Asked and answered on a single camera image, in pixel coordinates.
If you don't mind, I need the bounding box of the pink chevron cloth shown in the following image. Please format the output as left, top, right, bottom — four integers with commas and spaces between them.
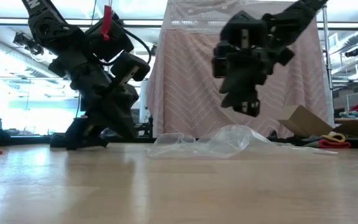
146, 0, 337, 139

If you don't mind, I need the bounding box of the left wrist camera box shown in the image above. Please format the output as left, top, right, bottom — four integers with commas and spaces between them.
85, 11, 135, 62

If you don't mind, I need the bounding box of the cluttered black workbench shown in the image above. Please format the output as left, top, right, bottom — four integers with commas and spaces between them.
135, 116, 154, 138

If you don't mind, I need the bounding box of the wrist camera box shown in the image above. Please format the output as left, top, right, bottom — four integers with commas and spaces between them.
211, 42, 231, 79
85, 11, 135, 62

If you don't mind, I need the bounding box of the red loop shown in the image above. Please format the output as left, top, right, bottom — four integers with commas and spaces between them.
318, 139, 352, 149

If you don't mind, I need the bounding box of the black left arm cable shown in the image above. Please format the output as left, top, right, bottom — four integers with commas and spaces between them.
123, 28, 153, 65

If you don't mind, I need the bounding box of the dark grey loop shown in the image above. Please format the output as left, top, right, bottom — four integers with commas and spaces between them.
273, 129, 325, 147

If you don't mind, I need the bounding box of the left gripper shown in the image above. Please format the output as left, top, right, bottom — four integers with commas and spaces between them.
65, 52, 151, 149

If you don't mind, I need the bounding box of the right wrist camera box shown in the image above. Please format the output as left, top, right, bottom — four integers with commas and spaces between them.
211, 42, 231, 79

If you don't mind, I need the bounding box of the red clip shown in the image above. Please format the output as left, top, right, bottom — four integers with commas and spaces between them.
100, 4, 113, 42

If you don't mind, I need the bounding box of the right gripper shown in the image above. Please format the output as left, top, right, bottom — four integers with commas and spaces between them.
219, 11, 276, 118

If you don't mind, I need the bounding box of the grey round base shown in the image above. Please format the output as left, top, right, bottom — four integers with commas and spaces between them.
100, 128, 119, 139

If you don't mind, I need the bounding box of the small cardboard box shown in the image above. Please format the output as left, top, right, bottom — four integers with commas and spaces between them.
277, 105, 358, 138

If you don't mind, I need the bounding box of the yellow loop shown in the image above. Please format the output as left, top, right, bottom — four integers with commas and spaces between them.
323, 132, 347, 144

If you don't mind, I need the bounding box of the metal rack frame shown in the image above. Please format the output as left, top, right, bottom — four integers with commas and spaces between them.
321, 6, 336, 125

